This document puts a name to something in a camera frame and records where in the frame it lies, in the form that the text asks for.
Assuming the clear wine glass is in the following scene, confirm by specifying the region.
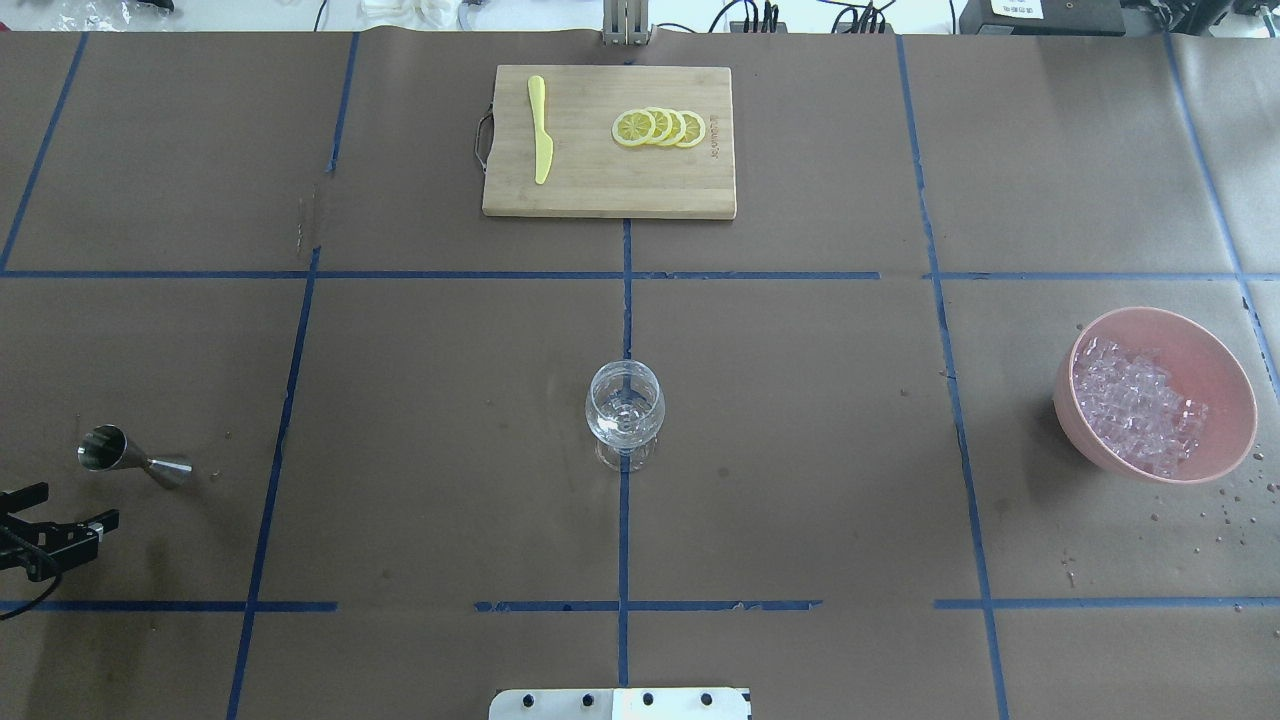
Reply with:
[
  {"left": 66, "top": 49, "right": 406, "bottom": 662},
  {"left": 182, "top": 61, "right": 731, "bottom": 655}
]
[{"left": 585, "top": 359, "right": 667, "bottom": 474}]

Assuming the steel double jigger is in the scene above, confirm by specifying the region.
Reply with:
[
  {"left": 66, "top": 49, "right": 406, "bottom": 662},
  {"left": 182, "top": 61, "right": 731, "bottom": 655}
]
[{"left": 76, "top": 424, "right": 195, "bottom": 489}]

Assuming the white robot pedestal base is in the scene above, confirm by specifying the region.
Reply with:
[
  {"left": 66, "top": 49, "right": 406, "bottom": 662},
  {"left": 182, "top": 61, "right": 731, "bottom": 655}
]
[{"left": 488, "top": 687, "right": 753, "bottom": 719}]

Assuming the yellow plastic knife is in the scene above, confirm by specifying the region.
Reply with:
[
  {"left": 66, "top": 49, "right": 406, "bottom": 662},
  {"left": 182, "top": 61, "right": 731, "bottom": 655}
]
[{"left": 527, "top": 76, "right": 556, "bottom": 184}]

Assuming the bamboo cutting board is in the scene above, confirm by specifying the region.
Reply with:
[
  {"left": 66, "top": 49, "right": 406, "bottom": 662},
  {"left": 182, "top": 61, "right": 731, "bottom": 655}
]
[{"left": 483, "top": 65, "right": 739, "bottom": 222}]

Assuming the lemon slice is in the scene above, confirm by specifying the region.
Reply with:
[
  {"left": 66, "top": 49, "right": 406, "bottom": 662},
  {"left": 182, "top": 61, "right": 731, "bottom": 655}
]
[
  {"left": 611, "top": 109, "right": 658, "bottom": 147},
  {"left": 675, "top": 110, "right": 707, "bottom": 149},
  {"left": 658, "top": 109, "right": 687, "bottom": 147},
  {"left": 644, "top": 108, "right": 675, "bottom": 145}
]

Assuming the pile of ice cubes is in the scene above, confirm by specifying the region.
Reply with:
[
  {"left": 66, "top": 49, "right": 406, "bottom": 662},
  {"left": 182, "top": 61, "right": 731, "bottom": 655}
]
[{"left": 1071, "top": 337, "right": 1210, "bottom": 479}]

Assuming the aluminium frame post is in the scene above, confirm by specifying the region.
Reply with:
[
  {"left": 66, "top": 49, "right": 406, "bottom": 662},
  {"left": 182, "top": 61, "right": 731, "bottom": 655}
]
[{"left": 602, "top": 0, "right": 652, "bottom": 46}]

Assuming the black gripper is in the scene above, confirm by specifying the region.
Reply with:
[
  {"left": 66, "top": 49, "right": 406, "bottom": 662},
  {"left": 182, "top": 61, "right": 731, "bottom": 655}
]
[{"left": 0, "top": 482, "right": 120, "bottom": 583}]

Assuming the pink bowl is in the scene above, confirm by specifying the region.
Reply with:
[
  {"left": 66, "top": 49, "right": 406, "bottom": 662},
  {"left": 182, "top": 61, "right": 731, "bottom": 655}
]
[{"left": 1052, "top": 306, "right": 1260, "bottom": 486}]

